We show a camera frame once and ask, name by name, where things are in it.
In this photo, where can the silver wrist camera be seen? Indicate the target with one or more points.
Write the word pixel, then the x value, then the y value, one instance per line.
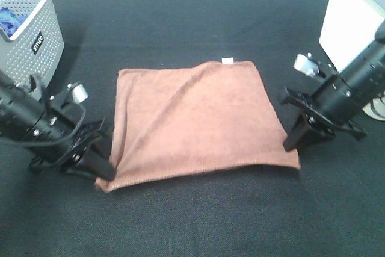
pixel 305 65
pixel 76 93

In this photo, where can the brown microfiber towel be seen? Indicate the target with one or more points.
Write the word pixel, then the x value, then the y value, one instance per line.
pixel 178 122

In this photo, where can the grey perforated laundry basket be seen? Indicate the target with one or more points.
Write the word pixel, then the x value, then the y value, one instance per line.
pixel 35 48

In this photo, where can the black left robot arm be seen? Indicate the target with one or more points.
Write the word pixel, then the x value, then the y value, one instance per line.
pixel 53 129

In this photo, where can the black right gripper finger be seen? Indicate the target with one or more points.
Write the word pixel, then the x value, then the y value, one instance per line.
pixel 295 136

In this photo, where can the white plastic basket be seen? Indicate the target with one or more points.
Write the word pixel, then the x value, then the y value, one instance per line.
pixel 348 27

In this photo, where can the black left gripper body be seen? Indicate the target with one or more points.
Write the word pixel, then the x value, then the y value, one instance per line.
pixel 69 156

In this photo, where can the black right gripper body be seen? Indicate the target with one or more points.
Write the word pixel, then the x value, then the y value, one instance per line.
pixel 319 127

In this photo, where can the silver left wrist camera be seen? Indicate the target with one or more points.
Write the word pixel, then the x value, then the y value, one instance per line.
pixel 76 93

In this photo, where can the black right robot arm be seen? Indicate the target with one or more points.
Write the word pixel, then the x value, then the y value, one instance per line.
pixel 341 95

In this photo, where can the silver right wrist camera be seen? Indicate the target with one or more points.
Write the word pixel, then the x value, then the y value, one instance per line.
pixel 305 65

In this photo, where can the blue cloth in basket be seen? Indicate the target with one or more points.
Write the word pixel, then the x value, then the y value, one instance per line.
pixel 10 23

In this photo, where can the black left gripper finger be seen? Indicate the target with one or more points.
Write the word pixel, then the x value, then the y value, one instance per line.
pixel 99 166

